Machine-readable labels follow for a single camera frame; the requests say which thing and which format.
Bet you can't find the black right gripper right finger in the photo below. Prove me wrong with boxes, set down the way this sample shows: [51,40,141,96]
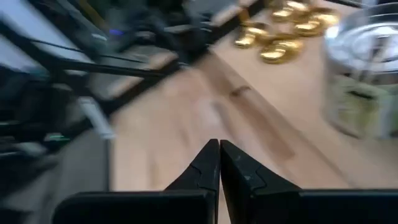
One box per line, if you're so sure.
[220,139,398,224]

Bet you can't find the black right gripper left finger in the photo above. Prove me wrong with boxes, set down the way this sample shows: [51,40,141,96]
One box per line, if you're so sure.
[52,138,221,224]

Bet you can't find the short gold candlestick holder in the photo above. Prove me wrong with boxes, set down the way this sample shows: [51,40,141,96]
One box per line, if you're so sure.
[259,39,304,65]
[294,12,340,37]

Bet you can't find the medium gold candlestick holder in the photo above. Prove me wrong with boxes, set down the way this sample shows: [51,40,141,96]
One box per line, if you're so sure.
[233,26,271,49]

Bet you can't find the clear candle jar yellow tag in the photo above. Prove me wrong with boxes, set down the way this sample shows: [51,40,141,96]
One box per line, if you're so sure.
[323,2,398,141]

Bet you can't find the tall gold candlestick holder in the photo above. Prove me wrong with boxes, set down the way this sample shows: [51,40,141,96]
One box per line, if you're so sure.
[270,0,312,22]

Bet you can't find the black device purple lights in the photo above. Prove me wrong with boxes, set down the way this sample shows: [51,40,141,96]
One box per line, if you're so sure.
[105,26,128,40]

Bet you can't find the silver bracket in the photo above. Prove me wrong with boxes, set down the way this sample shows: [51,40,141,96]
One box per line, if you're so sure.
[77,96,116,141]

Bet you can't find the black metal table frame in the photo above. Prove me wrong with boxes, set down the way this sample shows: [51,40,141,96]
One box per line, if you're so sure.
[0,0,218,131]

